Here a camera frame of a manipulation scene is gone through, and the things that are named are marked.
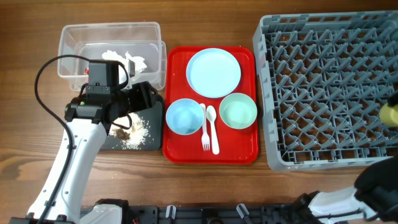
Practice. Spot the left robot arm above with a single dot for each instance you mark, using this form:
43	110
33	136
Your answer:
87	121

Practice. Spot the light blue plate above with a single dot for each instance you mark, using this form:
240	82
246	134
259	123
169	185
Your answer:
213	73

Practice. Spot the clear plastic waste bin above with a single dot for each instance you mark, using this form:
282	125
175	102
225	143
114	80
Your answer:
138	38

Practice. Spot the light blue bowl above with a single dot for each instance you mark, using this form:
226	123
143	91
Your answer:
184	116

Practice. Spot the white plastic spoon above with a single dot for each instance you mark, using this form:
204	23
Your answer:
211	117

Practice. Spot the white napkin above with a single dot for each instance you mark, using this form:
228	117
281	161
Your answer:
139	61
112	55

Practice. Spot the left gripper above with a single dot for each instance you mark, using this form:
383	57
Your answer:
145	98

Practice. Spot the mint green bowl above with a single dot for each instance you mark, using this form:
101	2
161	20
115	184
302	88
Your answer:
238	111

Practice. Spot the yellow plastic cup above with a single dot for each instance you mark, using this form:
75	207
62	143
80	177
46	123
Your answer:
389	115

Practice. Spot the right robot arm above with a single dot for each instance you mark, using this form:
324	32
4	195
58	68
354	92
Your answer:
372	197

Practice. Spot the food scraps and rice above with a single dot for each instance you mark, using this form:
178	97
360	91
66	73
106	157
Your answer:
131	132

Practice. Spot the white plastic fork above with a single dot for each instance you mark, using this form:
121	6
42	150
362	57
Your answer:
205	139

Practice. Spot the grey dishwasher rack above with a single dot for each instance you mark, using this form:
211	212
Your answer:
324	78

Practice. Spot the red strawberry cake wrapper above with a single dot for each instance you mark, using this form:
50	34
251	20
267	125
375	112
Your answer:
86	71

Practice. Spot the black food waste tray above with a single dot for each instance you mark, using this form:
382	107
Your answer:
153	142

